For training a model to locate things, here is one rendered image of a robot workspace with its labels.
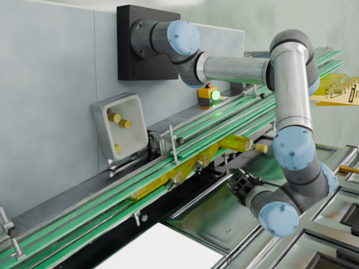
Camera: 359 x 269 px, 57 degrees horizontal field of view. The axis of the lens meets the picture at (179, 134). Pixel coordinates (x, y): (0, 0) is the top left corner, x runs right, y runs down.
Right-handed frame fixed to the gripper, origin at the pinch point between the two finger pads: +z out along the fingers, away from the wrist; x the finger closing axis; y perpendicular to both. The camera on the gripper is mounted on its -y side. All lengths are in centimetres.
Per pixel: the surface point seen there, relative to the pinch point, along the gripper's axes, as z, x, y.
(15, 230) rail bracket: -13, 47, 45
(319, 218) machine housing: 11.9, -7.5, -36.2
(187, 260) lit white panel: -0.3, 30.2, -2.1
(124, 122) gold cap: 32, 12, 41
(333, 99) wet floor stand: 298, -146, -144
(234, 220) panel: 14.3, 13.0, -12.5
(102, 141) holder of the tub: 30, 23, 43
